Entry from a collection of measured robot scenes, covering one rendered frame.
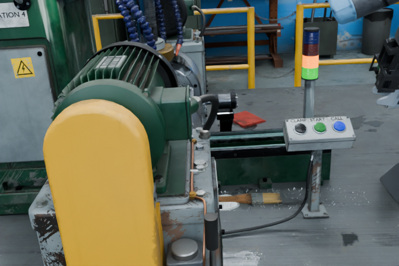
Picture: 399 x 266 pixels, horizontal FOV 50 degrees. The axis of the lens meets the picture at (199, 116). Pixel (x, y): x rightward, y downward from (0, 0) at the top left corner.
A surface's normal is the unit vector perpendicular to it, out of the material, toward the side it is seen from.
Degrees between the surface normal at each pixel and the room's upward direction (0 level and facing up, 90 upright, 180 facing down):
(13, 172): 90
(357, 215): 0
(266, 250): 0
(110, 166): 90
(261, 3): 90
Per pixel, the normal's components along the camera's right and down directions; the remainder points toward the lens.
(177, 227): 0.01, 0.36
